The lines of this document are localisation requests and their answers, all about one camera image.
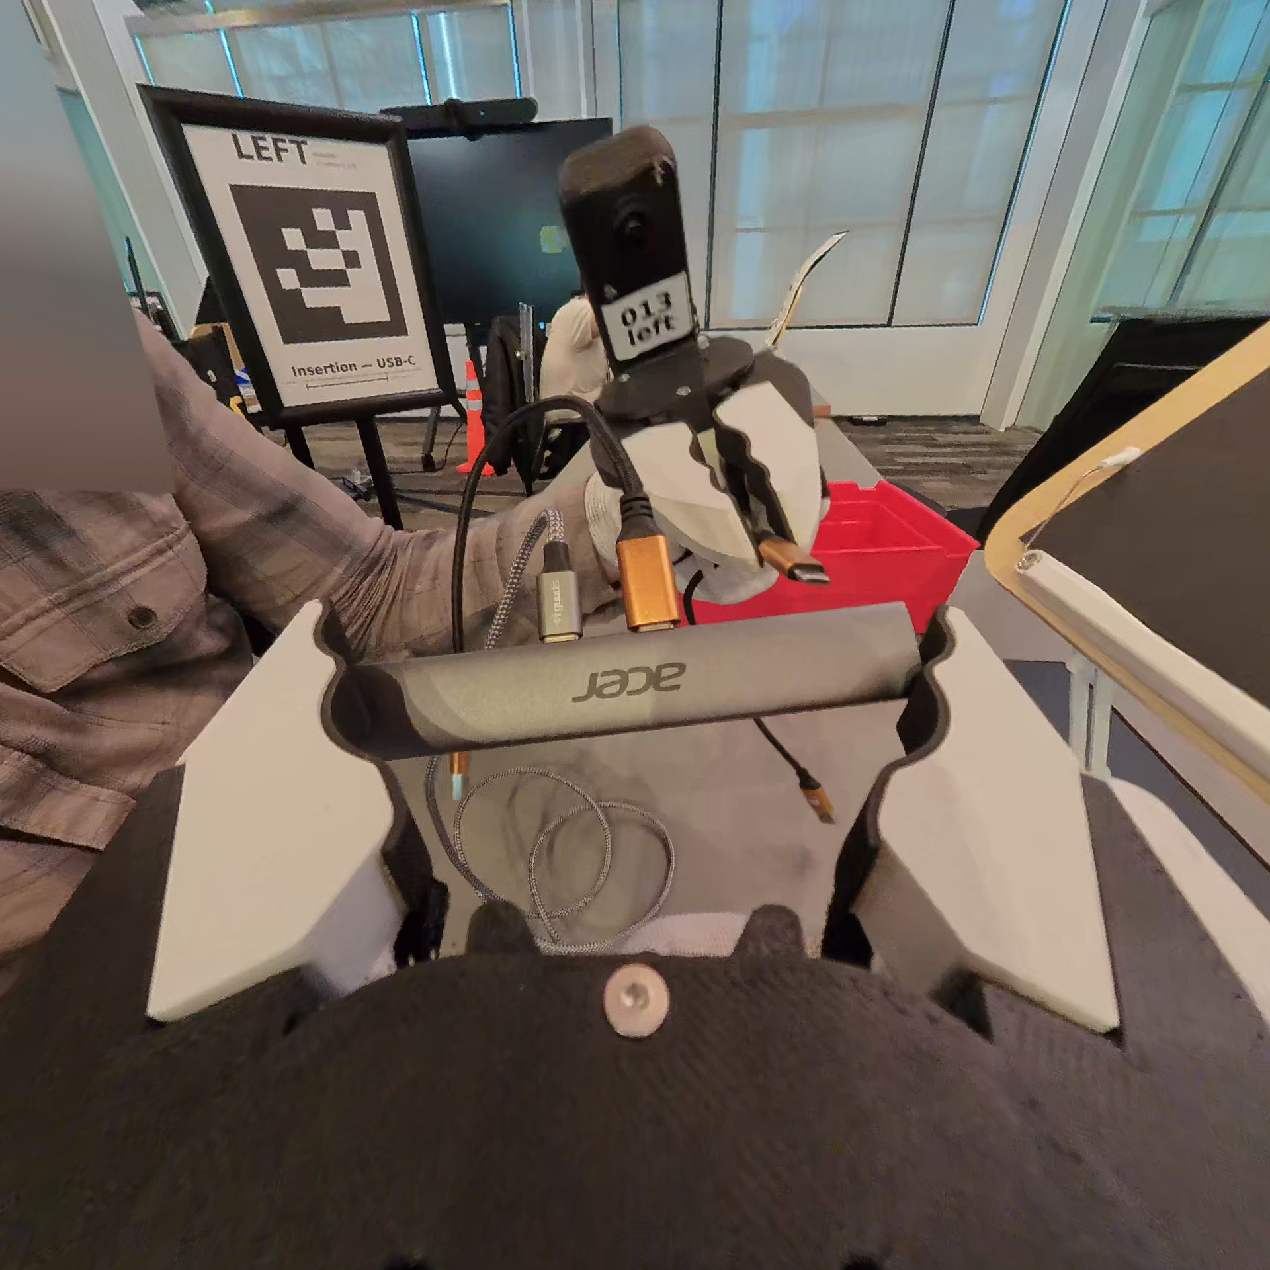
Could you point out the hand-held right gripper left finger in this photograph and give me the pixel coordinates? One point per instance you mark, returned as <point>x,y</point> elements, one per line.
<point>258,855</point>

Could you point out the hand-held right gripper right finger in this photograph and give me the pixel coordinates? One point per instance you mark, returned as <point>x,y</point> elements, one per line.
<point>1001,855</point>

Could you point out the black framed marker sign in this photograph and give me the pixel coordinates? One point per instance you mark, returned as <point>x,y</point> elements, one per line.
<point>317,249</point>

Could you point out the black monitor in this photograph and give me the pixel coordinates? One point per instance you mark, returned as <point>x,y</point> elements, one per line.
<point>496,219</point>

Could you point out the red plastic bin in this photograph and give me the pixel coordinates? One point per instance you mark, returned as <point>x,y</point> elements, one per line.
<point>892,546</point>

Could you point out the grey usb hub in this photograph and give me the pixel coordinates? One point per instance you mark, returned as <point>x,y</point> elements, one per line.
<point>793,686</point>

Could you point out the person's left forearm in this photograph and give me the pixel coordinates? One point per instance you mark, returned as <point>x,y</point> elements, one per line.
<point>337,516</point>

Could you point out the person's left hand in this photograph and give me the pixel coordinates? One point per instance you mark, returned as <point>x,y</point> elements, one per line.
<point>595,487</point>

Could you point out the orange traffic cone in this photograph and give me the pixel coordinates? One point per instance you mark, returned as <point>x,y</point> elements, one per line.
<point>478,427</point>

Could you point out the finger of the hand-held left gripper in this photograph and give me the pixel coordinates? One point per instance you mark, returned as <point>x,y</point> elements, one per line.
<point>695,516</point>
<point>790,456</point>

